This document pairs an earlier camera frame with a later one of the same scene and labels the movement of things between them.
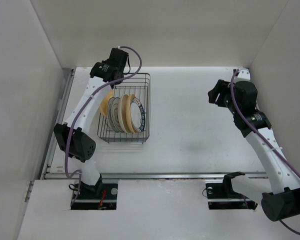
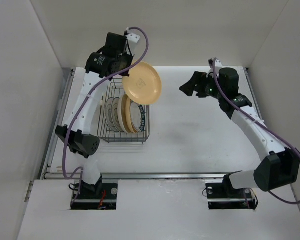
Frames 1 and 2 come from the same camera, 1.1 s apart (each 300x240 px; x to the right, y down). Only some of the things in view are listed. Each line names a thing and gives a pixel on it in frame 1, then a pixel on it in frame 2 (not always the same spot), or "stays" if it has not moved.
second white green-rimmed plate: x=114 y=114 stays
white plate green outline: x=109 y=107 stays
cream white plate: x=121 y=111 stays
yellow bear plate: x=104 y=106 -> x=144 y=84
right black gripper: x=222 y=86 -> x=199 y=78
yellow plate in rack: x=128 y=115 stays
